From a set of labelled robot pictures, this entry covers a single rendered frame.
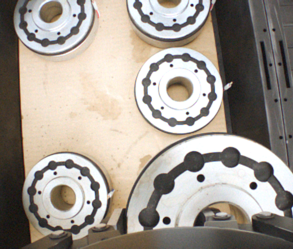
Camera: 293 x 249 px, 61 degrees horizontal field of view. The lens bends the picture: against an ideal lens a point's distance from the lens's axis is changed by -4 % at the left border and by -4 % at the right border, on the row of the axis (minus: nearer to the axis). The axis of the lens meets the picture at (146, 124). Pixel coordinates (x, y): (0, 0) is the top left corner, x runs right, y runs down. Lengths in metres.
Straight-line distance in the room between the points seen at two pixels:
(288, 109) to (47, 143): 0.28
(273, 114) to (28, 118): 0.29
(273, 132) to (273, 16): 0.11
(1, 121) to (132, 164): 0.16
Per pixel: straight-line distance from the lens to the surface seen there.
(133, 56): 0.34
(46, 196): 0.32
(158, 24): 0.33
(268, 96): 0.25
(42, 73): 0.37
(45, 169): 0.32
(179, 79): 0.32
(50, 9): 0.37
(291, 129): 0.26
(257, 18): 0.27
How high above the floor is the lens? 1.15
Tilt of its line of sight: 85 degrees down
